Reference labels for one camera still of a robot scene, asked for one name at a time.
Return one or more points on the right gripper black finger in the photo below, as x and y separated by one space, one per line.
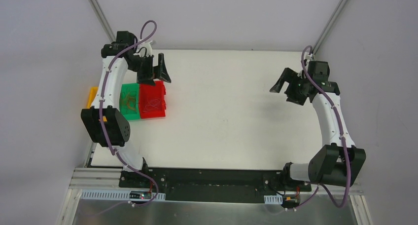
296 98
288 75

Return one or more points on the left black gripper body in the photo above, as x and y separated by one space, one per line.
147 71

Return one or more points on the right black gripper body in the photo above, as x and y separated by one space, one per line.
294 88

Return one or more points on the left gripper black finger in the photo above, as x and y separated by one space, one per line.
160 70
146 81

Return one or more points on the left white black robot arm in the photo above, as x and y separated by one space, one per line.
103 119

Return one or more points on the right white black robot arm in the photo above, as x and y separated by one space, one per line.
339 161

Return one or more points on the red plastic bin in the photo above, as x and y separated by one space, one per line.
152 100

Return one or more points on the green plastic bin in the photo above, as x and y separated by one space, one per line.
129 101

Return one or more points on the yellow plastic bin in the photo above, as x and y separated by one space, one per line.
91 96

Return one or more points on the right controller circuit board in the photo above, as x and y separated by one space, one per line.
289 202

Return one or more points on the controller circuit board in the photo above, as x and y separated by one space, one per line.
289 202
140 195

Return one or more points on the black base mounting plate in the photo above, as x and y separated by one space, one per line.
212 185

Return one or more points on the left controller circuit board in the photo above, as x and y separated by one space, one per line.
140 195

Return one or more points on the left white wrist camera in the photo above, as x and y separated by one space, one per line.
145 49

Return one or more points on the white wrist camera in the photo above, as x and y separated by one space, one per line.
145 49
308 57

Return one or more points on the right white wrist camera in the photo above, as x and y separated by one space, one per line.
308 57

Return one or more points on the right white slotted cable duct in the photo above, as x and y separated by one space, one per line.
273 199

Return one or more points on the white slotted cable duct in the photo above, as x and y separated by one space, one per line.
273 199
116 195

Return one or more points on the aluminium frame rail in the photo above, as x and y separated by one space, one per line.
108 178

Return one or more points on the left white slotted cable duct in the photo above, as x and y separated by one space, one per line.
116 195

